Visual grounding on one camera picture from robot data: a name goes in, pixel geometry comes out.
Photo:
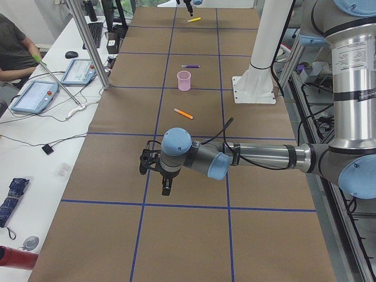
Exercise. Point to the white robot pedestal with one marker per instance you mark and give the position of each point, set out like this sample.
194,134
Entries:
255,86

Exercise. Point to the yellow highlighter pen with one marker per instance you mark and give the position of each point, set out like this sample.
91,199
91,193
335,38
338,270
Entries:
194,19

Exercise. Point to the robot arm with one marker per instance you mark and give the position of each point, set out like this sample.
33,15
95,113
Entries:
195,2
348,161

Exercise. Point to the small black sensor box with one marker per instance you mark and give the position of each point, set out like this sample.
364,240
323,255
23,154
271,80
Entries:
47,149

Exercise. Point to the black bottle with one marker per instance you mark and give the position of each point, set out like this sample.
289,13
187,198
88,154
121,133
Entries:
90,10

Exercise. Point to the teach pendant tablet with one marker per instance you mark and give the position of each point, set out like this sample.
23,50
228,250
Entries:
36,97
80,72

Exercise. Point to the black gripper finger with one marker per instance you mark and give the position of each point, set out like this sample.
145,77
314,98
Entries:
189,7

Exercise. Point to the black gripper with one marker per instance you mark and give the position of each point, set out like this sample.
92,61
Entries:
168,174

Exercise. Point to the pink mesh pen holder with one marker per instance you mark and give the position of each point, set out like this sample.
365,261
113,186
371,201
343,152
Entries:
184,80

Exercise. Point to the purple marker pen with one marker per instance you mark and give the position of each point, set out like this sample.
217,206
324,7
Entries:
191,66

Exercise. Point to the far teach pendant tablet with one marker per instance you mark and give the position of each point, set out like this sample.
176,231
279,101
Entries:
80,72

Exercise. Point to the near teach pendant tablet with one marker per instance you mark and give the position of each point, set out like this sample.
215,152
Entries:
36,97

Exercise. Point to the orange highlighter pen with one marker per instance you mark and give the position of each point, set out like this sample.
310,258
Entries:
183,113

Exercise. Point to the seated person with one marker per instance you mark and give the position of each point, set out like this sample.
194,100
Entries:
17,54

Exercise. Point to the metal rod with green tip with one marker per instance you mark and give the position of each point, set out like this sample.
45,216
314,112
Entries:
42,64

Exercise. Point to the black keyboard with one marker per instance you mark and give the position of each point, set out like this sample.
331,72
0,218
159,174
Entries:
96,30

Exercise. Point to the black monitor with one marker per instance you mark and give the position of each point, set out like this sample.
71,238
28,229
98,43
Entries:
109,8

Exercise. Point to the folded blue umbrella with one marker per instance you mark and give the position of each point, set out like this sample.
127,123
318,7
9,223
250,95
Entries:
16,191

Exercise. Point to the red bottle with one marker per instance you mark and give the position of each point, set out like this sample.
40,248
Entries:
14,258

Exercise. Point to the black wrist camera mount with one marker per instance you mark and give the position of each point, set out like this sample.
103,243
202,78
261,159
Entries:
150,159

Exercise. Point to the black computer mouse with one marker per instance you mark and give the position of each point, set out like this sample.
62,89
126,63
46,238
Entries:
71,54

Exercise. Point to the aluminium frame post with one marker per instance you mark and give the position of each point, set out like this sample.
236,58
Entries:
86,36

